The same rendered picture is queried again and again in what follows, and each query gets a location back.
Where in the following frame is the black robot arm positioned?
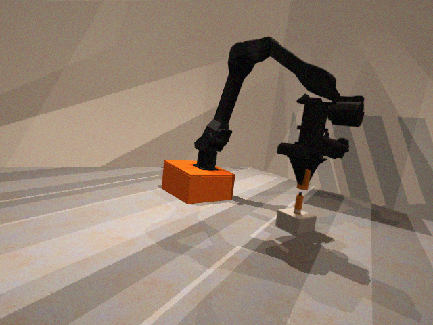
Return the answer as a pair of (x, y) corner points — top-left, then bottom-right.
(193, 37), (364, 170)

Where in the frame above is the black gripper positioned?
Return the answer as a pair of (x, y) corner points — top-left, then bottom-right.
(277, 122), (328, 184)

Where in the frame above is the orange cylinder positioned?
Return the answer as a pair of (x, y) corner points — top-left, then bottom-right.
(296, 169), (311, 190)

